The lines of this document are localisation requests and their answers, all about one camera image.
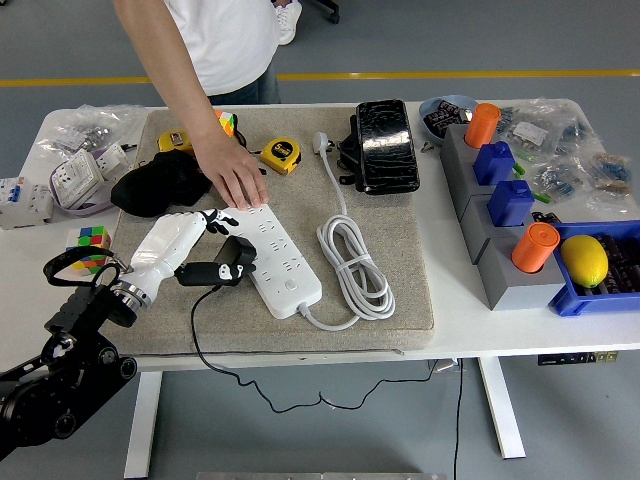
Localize person's right hand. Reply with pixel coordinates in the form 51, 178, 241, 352
192, 132, 272, 211

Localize white and black robot left hand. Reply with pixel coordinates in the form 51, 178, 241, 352
127, 208, 257, 299

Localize black power adapter with cord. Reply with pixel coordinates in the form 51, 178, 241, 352
191, 235, 432, 414

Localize white power strip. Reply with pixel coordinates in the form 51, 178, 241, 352
227, 203, 324, 320

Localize large yellow tape measure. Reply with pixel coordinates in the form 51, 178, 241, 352
259, 138, 303, 176

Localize black cloth pouch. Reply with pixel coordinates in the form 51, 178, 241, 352
110, 151, 212, 217

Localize small yellow tape measure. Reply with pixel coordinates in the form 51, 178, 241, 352
157, 128, 196, 154

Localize small colourful puzzle cube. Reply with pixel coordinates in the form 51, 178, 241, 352
65, 225, 112, 274

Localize beige cushion mat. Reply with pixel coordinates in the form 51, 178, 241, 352
88, 104, 436, 359

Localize small white socket panel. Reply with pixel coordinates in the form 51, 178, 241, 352
93, 141, 135, 177

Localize large white socket panel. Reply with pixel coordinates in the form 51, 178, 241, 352
49, 148, 105, 207

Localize person's torso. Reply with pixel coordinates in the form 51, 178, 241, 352
162, 0, 282, 106

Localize white circuit breaker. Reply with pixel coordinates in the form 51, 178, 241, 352
0, 175, 55, 231

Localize clear bag metal parts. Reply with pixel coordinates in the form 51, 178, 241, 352
47, 103, 146, 152

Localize glossy black case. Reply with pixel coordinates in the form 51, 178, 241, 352
355, 98, 420, 195

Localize person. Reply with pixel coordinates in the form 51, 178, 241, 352
274, 0, 304, 46

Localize white table leg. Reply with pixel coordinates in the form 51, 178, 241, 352
477, 357, 527, 460
123, 370, 164, 479

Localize light blue bowl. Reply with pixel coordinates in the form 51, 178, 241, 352
418, 94, 479, 147

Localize black parts in bowl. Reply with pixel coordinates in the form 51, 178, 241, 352
425, 99, 474, 137

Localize grey holder block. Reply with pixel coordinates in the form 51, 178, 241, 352
439, 123, 519, 216
477, 233, 571, 312
459, 192, 539, 265

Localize orange cylinder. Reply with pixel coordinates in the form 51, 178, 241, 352
464, 102, 502, 149
510, 222, 561, 275

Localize blue peg block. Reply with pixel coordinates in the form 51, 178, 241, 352
472, 140, 516, 187
487, 179, 536, 229

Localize clear bag white labelled parts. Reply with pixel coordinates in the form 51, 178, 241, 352
501, 106, 555, 151

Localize clear bag blue resistors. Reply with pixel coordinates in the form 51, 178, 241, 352
528, 152, 590, 202

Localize blue plastic bin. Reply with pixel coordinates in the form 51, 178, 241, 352
548, 219, 640, 317

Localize yellow lemon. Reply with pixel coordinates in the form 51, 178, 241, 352
559, 235, 610, 289

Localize black table control panel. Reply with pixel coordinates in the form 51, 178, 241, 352
538, 351, 620, 367

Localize clear bag mixed resistors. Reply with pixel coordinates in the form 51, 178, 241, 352
582, 147, 640, 216

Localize black parts in bin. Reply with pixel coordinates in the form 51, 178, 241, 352
584, 233, 640, 297

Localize black wrist strap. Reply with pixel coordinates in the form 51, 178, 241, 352
233, 119, 269, 176

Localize white coiled power cord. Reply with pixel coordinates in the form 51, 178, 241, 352
298, 130, 398, 331

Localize black hanging cable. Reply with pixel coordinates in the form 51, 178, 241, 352
451, 360, 464, 480

